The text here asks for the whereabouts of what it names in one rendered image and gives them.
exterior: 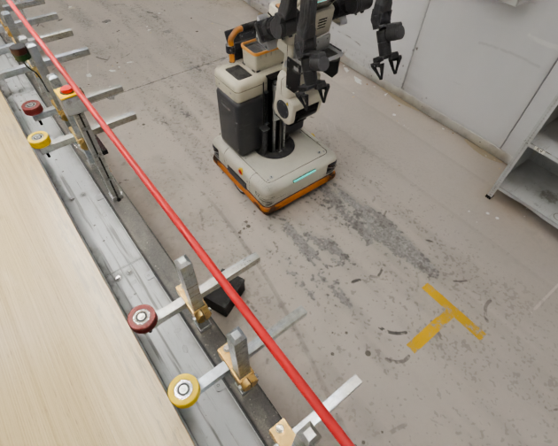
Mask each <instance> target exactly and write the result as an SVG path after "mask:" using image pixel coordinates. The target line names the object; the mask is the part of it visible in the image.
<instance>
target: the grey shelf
mask: <svg viewBox="0 0 558 446"><path fill-rule="evenodd" d="M536 156H537V157H536ZM534 158H535V159H534ZM533 159H534V161H533ZM497 189H498V190H499V191H501V192H503V193H504V194H506V195H507V196H509V197H511V198H513V199H514V200H516V201H517V202H519V203H521V204H523V205H524V206H526V207H527V208H529V209H530V210H532V211H533V212H534V213H536V214H537V215H538V216H540V217H541V218H542V219H543V220H545V221H546V222H548V223H549V224H551V225H552V226H554V227H556V228H557V229H558V93H557V94H556V96H555V97H554V99H553V101H552V102H551V104H550V105H548V107H547V108H546V110H545V112H544V113H543V114H542V116H541V117H540V119H539V121H538V122H537V124H536V125H535V126H534V128H533V129H532V130H531V132H530V133H529V135H528V136H527V137H526V139H525V140H524V142H523V144H522V145H521V147H520V148H519V149H518V151H517V152H516V154H515V155H514V156H513V158H512V159H511V160H510V162H509V163H508V165H507V167H506V168H505V170H504V171H503V172H502V174H501V175H500V177H499V178H498V179H497V181H496V182H495V183H494V185H493V186H492V188H491V190H490V191H489V193H488V194H486V195H485V197H487V198H488V199H491V198H493V196H494V193H495V192H496V190H497Z"/></svg>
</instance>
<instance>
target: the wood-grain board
mask: <svg viewBox="0 0 558 446"><path fill-rule="evenodd" d="M0 446H196V445H195V443H194V442H193V441H192V439H191V437H190V434H189V432H188V431H187V429H186V427H185V425H184V424H183V422H182V420H181V418H180V416H179V414H178V413H177V411H176V409H175V407H174V405H173V404H172V402H171V401H170V400H169V398H168V395H167V392H166V391H165V389H164V387H163V386H162V384H161V382H160V380H159V377H158V376H157V374H156V373H155V371H154V369H153V368H152V366H151V363H150V361H149V359H148V358H147V357H146V355H145V353H144V351H143V349H142V347H141V345H140V343H139V341H138V340H137V339H136V336H135V334H134V332H133V331H132V329H131V327H130V326H129V325H128V322H127V320H126V318H125V316H124V314H123V313H122V311H121V309H120V307H119V305H118V304H117V302H116V300H115V298H114V296H113V295H112V292H111V290H110V289H109V287H108V286H107V284H106V282H105V279H104V277H103V276H102V274H101V273H100V271H99V269H98V268H97V265H96V263H95V261H94V259H93V258H92V256H91V255H90V253H89V251H88V249H87V247H86V245H85V243H84V241H83V240H82V238H81V236H80V234H79V232H78V231H77V229H76V227H75V225H74V223H73V222H72V220H71V218H70V216H69V214H68V213H67V211H66V208H65V206H64V205H63V204H62V202H61V200H60V198H59V196H58V194H57V192H56V190H55V189H54V187H53V186H52V184H51V182H50V179H49V178H48V176H47V174H46V172H45V171H44V169H43V167H42V165H41V163H40V161H39V159H38V158H37V156H36V154H35V152H34V151H33V149H32V147H31V145H30V144H29V142H28V141H27V138H26V136H25V134H24V132H23V131H22V129H21V127H20V125H19V123H18V121H17V120H16V118H15V116H14V114H13V113H12V110H11V108H10V106H9V105H8V104H7V102H6V100H5V98H4V96H3V94H2V92H1V90H0Z"/></svg>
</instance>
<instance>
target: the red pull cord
mask: <svg viewBox="0 0 558 446"><path fill-rule="evenodd" d="M6 2H7V3H8V4H9V5H10V6H11V8H12V9H13V10H14V12H15V13H16V14H17V16H18V17H19V18H20V20H21V21H22V22H23V24H24V25H25V26H26V28H27V29H28V31H29V32H30V33H31V35H32V36H33V37H34V38H35V39H36V41H37V42H38V43H39V45H40V46H41V47H42V49H43V50H44V52H45V53H46V54H47V56H48V57H49V58H50V60H51V61H52V63H53V64H54V65H55V66H56V67H57V69H58V70H59V71H60V73H61V74H62V75H63V77H64V78H65V79H66V81H67V82H68V84H69V85H70V86H71V88H72V89H73V90H74V92H75V93H76V95H77V96H78V97H79V98H80V99H81V101H82V102H83V103H84V105H85V106H86V107H87V109H88V110H89V112H90V113H91V114H92V116H93V117H94V118H95V120H96V121H97V123H98V124H99V125H100V127H101V128H103V130H104V131H105V133H106V134H107V135H108V137H109V138H110V139H111V141H112V142H113V144H114V145H115V146H116V148H117V149H118V150H119V152H120V153H121V155H122V156H123V157H124V158H125V159H126V160H127V162H128V163H129V165H130V166H131V167H132V169H133V170H134V171H135V173H136V174H137V176H138V177H139V178H140V180H141V181H142V182H143V184H144V185H145V187H146V188H147V189H148V190H149V191H150V192H151V194H152V195H153V197H154V198H155V199H156V201H157V202H158V203H159V205H160V206H161V208H162V209H163V210H164V212H165V213H166V214H167V216H168V217H169V218H170V219H171V220H172V222H173V223H174V225H175V226H176V227H177V229H178V230H179V231H180V233H181V234H182V236H183V237H184V238H185V240H186V241H187V242H188V243H189V245H190V246H191V248H192V249H193V250H194V251H195V252H196V253H197V255H198V256H199V258H200V259H201V260H202V262H203V263H204V264H205V266H206V267H207V269H208V270H209V271H210V273H211V274H212V275H213V277H214V278H215V279H216V280H217V281H218V283H219V284H220V285H221V287H222V288H223V290H224V291H225V292H226V294H227V295H228V296H229V298H230V299H231V301H232V302H233V303H234V305H235V306H236V307H237V309H238V310H239V311H240V312H241V313H242V315H243V316H244V318H245V319H246V320H247V322H248V323H249V324H250V326H251V327H252V329H253V330H254V331H255V333H256V334H257V335H258V337H259V338H260V339H261V340H262V341H263V343H264V344H265V345H266V347H267V348H268V350H269V351H270V352H271V354H272V355H273V356H274V358H275V359H276V361H277V362H278V363H279V365H280V366H281V367H282V369H283V370H284V371H285V372H286V373H287V375H288V376H289V377H290V379H291V380H292V382H293V383H294V384H295V386H296V387H297V388H298V390H299V391H300V393H301V394H302V395H303V397H304V398H305V399H306V400H307V401H308V403H309V404H310V405H311V407H312V408H313V409H314V411H315V412H316V414H317V415H318V416H319V418H320V419H321V420H322V422H323V423H324V425H325V426H326V427H327V429H328V430H329V431H330V432H331V433H332V435H333V436H334V437H335V439H336V440H337V442H338V443H339V444H340V446H355V445H354V444H353V442H352V441H351V439H350V438H349V437H348V435H347V434H346V433H345V431H344V430H343V429H342V427H341V426H340V425H338V423H337V422H336V420H335V419H334V418H333V416H332V415H331V414H330V413H329V411H328V410H327V408H326V407H325V406H324V404H323V403H322V402H321V400H320V399H319V398H318V396H317V395H316V394H315V393H314V392H313V391H312V389H311V388H310V387H309V385H308V384H307V383H306V381H305V380H304V379H303V377H302V376H301V375H300V373H299V372H298V371H297V369H296V368H295V367H294V365H293V364H292V363H291V362H290V360H289V359H288V358H287V357H286V356H285V354H284V353H283V352H282V350H281V349H280V348H279V346H278V345H277V344H276V342H275V341H274V340H273V338H272V337H271V336H270V334H269V333H268V332H267V330H266V329H265V328H264V327H263V326H262V325H261V323H260V322H259V321H258V319H257V318H256V317H255V315H254V314H253V313H252V311H251V310H250V309H249V307H248V306H247V305H246V303H245V302H244V301H243V299H242V298H241V297H240V295H238V293H237V292H236V291H235V290H234V288H233V287H232V286H231V284H230V283H229V281H228V280H227V279H226V278H225V276H224V275H223V274H222V272H221V271H220V270H219V268H218V267H217V266H216V264H215V263H214V262H213V261H212V260H211V259H210V257H209V256H208V255H207V253H206V252H205V250H204V249H203V248H202V247H201V245H200V244H199V243H198V241H197V240H196V239H195V237H194V236H193V235H192V233H191V232H190V231H189V229H188V228H187V227H186V226H185V225H184V224H183V222H182V221H181V219H180V218H179V217H178V216H177V214H176V213H175V212H174V210H173V209H172V208H171V206H170V205H169V204H168V202H167V201H166V199H165V198H164V197H163V196H162V195H161V194H160V193H159V191H158V190H157V188H156V187H155V186H154V185H153V183H152V182H151V180H150V179H149V178H148V177H147V175H146V174H145V173H144V171H143V170H142V168H141V167H140V166H139V165H138V164H137V162H136V161H135V160H134V159H133V157H132V156H131V155H130V154H129V152H128V151H127V149H126V148H125V147H124V146H123V144H122V143H121V142H120V140H119V139H118V137H117V136H116V135H115V134H114V132H113V131H112V130H111V129H110V128H109V126H108V125H107V124H106V123H105V121H104V120H103V118H102V117H101V116H100V115H99V113H98V112H97V110H96V109H95V108H94V106H93V105H92V104H91V103H90V101H89V100H88V98H87V97H86V96H85V95H84V94H83V93H82V92H81V90H80V89H79V87H78V86H77V85H76V84H75V82H74V81H73V79H72V78H71V77H70V75H69V74H68V73H67V72H66V70H65V69H64V67H63V66H62V65H61V64H60V63H59V62H58V60H57V59H56V58H55V56H54V55H53V54H52V52H51V51H50V50H49V48H48V47H47V46H46V44H45V43H44V42H43V40H42V39H41V38H40V36H39V35H38V34H37V33H36V31H35V30H34V29H33V28H32V27H31V25H30V24H29V23H28V21H27V20H26V19H25V17H24V16H23V15H22V13H21V12H20V11H19V9H18V8H17V7H16V5H15V4H14V3H13V1H12V0H6Z"/></svg>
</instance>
